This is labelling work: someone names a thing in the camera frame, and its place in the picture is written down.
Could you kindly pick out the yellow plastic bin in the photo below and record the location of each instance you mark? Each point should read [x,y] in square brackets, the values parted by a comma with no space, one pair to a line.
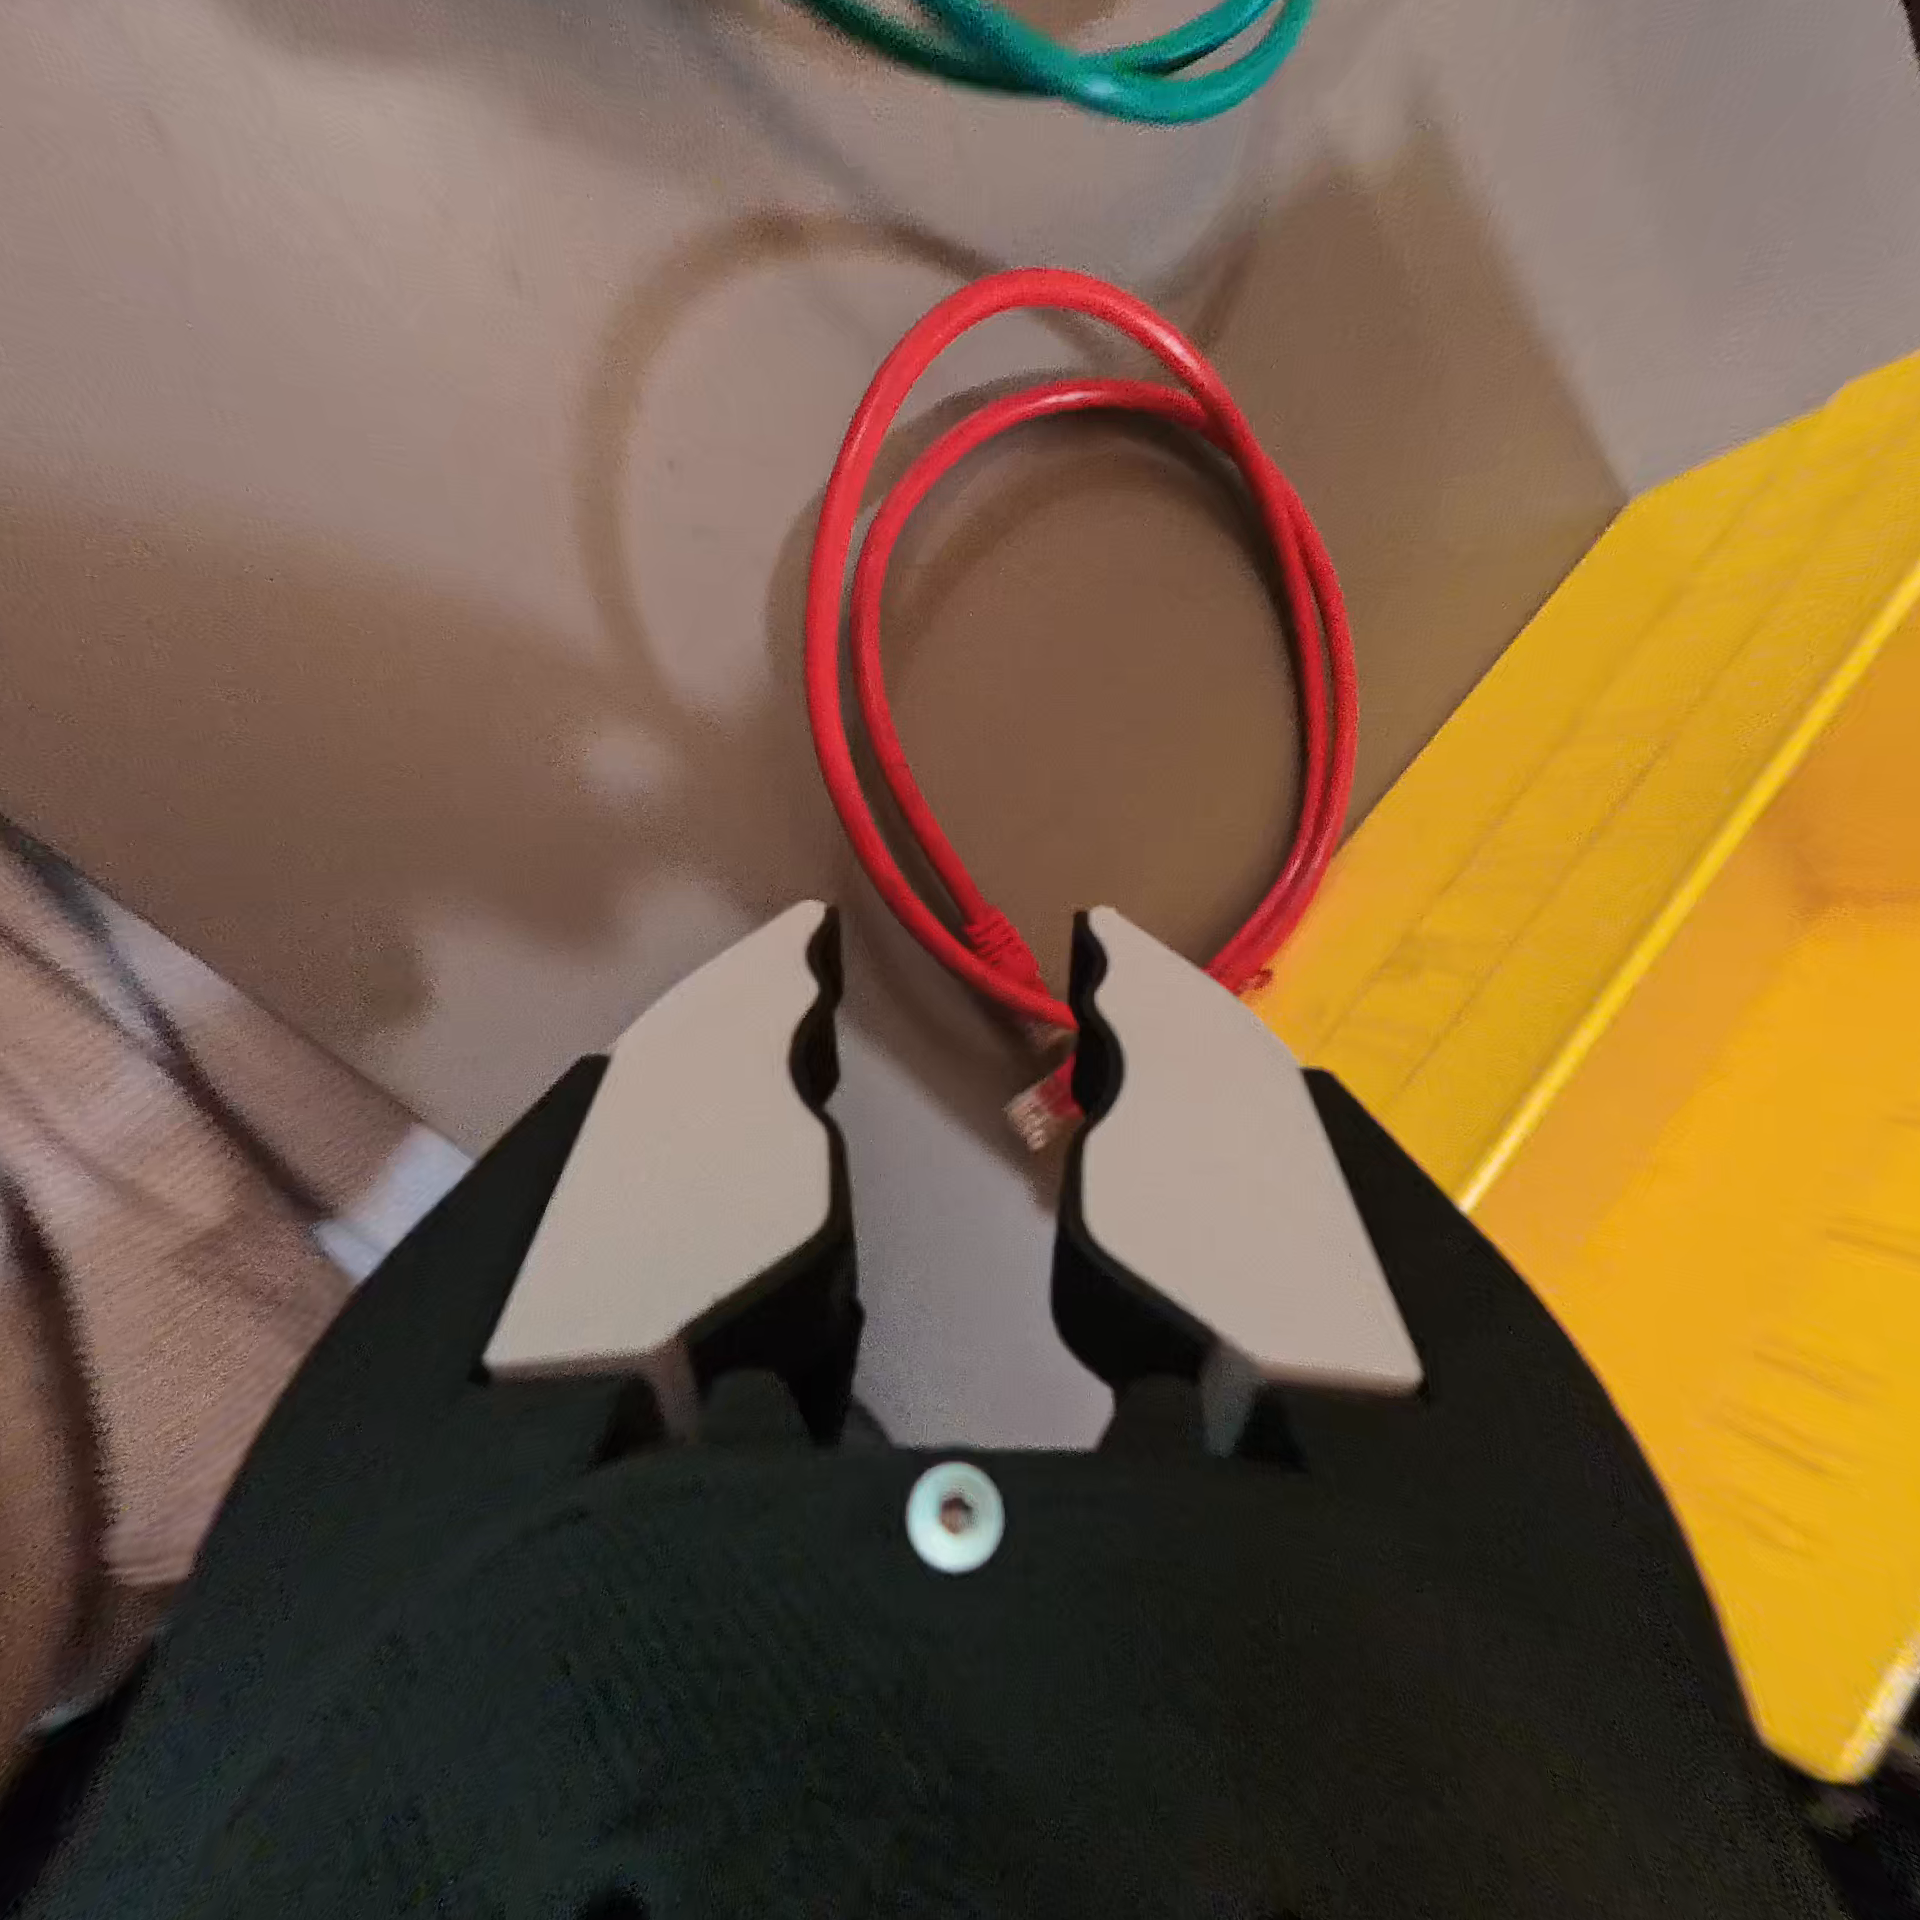
[1651,901]

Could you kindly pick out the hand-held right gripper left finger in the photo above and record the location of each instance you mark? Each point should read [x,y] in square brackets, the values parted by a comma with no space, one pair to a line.
[674,1185]

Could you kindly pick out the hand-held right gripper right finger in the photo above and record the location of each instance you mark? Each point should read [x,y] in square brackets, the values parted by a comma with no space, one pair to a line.
[1231,1201]

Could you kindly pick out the person's grey sweatshirt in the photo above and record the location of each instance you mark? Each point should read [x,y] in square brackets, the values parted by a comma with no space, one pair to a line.
[151,1201]

